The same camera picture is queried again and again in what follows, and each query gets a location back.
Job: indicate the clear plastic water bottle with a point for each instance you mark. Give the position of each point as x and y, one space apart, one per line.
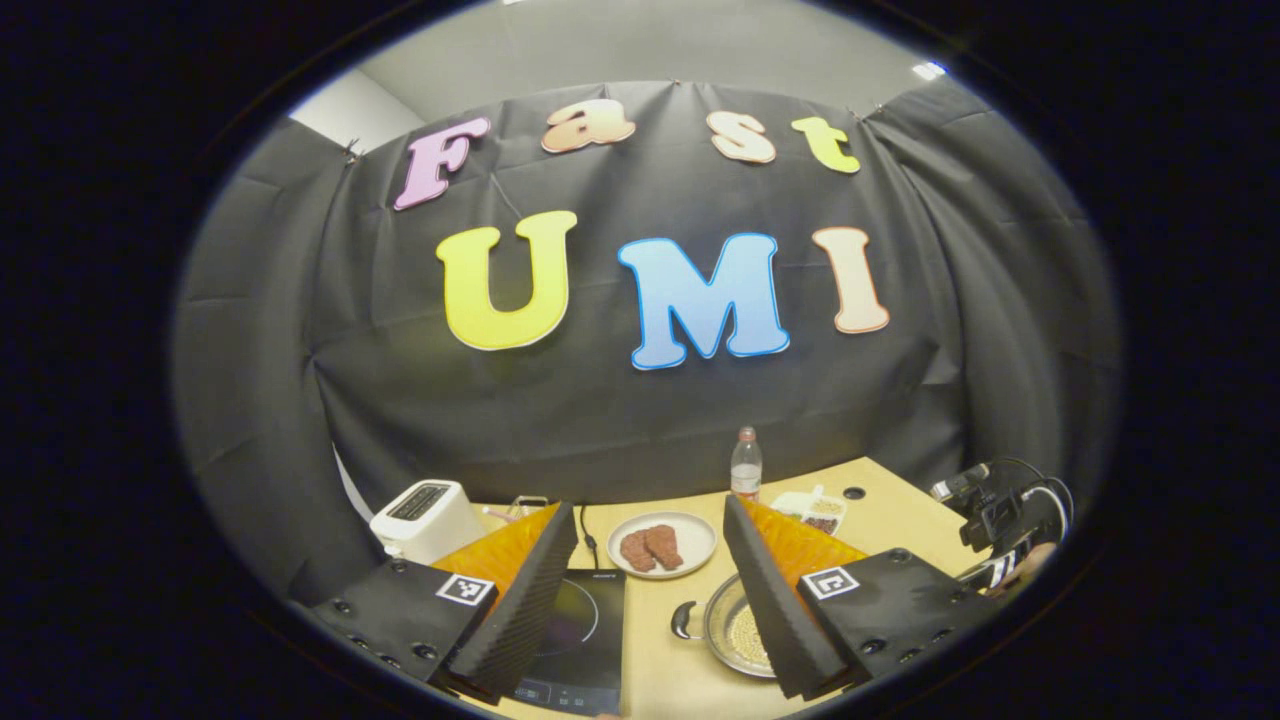
746 470

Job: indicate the white toaster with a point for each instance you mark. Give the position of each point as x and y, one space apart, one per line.
420 520

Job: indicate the metal utensil holder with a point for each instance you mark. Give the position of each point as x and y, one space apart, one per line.
528 506

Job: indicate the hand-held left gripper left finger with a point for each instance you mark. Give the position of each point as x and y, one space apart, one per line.
520 620

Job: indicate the black induction cooktop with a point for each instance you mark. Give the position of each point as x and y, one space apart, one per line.
590 640

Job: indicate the pile of soybeans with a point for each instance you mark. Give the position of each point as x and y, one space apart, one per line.
745 635

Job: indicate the small ceiling light panel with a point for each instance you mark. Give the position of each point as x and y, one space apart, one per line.
928 70

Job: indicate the white plate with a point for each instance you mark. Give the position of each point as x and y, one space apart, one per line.
695 540

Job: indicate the brown meat slice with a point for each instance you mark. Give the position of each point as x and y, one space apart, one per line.
636 552
664 545

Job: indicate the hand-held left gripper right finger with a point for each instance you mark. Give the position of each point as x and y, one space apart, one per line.
780 620

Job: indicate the pink and white stick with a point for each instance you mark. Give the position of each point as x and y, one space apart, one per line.
498 514

